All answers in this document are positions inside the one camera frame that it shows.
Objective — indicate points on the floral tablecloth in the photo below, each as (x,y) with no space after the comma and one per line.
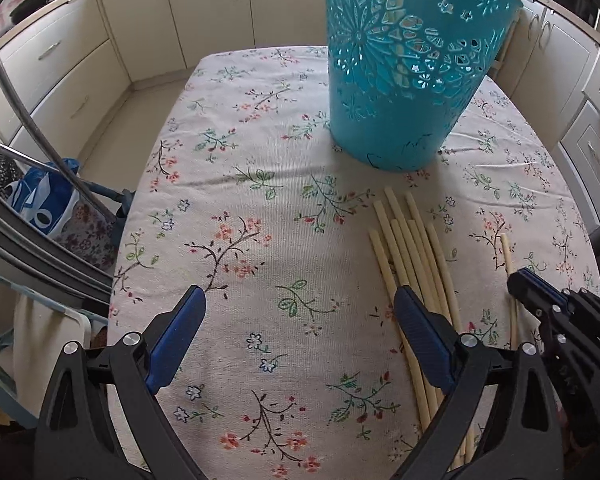
(280,240)

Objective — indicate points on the cream cabinet with panelled drawers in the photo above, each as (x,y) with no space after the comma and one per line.
(575,85)

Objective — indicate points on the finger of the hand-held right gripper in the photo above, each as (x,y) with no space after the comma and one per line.
(547,287)
(527,292)

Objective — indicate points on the bunch of bamboo chopsticks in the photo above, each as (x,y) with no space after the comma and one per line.
(405,260)

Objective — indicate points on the cream cabinet with wide drawers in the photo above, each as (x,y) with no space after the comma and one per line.
(55,75)

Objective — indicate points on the purple floral cloth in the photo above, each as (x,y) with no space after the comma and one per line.
(90,240)

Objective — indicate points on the cream cabinet with tall doors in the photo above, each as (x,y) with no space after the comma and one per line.
(205,5)

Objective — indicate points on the teal perforated plastic basket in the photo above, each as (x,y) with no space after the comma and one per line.
(405,75)

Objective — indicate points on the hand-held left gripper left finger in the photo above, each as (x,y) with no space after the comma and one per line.
(180,340)

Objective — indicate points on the bamboo chopstick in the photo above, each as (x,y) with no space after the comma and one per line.
(507,255)

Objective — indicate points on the grey metal rail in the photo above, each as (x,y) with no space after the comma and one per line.
(35,260)

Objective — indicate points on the blue white plastic bag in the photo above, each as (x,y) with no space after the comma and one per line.
(40,200)

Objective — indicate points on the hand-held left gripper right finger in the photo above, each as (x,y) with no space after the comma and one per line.
(425,335)

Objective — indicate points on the black frying pan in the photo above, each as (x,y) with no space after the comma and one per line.
(30,2)

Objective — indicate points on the curved chrome tube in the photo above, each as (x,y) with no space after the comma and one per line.
(35,125)

